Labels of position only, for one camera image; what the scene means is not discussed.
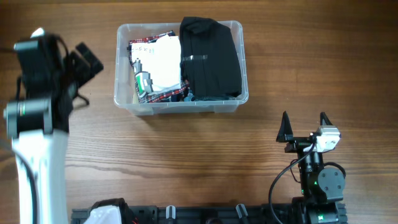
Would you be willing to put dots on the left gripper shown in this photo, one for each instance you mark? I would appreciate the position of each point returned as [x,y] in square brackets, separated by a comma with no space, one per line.
[75,58]

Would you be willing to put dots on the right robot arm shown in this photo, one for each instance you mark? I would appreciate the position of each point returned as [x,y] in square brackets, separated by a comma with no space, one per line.
[322,183]

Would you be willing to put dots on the plaid shirt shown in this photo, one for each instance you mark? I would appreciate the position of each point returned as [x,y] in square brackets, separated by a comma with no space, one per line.
[173,95]

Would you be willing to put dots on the blue jeans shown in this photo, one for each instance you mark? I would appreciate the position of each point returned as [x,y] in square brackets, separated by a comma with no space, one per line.
[192,97]

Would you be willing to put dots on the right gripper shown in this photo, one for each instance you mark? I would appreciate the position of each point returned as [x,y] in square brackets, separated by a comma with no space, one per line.
[286,134]

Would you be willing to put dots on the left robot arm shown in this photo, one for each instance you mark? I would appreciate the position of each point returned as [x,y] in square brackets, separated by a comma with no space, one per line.
[37,120]

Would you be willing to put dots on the cream cloth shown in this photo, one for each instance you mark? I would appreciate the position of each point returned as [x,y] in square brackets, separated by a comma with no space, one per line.
[135,99]

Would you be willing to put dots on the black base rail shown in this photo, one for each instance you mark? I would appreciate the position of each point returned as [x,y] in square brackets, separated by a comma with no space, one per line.
[205,214]

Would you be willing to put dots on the white pixel-print shirt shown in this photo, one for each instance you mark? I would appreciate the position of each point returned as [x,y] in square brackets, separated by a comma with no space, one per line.
[156,65]

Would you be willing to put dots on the black garment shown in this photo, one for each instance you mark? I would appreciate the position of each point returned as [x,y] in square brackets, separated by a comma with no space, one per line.
[209,58]

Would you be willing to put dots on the clear plastic storage container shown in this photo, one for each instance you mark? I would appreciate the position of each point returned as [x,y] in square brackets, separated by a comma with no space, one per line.
[123,89]

